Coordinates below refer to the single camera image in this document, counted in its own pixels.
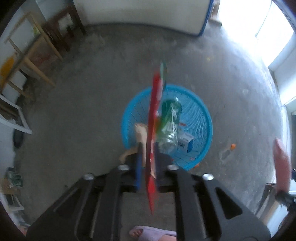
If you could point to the blue white milk carton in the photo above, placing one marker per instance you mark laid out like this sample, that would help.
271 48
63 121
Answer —
185 141

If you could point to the pink plastic wrapper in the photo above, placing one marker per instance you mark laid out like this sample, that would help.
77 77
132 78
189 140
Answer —
283 168

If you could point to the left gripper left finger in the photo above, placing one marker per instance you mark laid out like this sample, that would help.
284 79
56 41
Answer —
91 208

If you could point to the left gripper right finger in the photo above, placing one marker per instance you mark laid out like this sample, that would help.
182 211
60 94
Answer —
204 208

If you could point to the wooden stool black seat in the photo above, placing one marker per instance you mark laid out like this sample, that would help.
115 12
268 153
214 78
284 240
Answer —
26 38

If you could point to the red carton box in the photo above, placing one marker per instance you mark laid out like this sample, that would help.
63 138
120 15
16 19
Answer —
158 85

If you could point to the green snack package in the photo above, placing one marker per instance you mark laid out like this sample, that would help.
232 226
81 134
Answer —
170 113

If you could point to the clear plastic bottle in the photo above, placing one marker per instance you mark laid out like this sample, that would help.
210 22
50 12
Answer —
167 137

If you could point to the tan paper bag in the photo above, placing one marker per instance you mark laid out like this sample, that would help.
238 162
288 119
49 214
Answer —
141 137

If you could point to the white leaning board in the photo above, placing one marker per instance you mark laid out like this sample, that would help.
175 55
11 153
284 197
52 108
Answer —
188 17

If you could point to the lilac slipper on foot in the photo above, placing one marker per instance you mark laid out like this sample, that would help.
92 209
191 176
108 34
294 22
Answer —
147 233

